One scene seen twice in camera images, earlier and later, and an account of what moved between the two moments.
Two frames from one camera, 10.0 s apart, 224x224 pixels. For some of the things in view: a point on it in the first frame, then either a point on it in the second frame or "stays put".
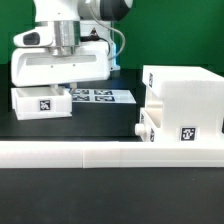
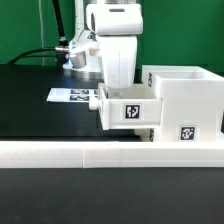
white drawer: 39,102 to 134,106
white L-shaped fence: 106,154 stays put
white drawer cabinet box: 184,103 stays put
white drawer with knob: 146,128 stays put
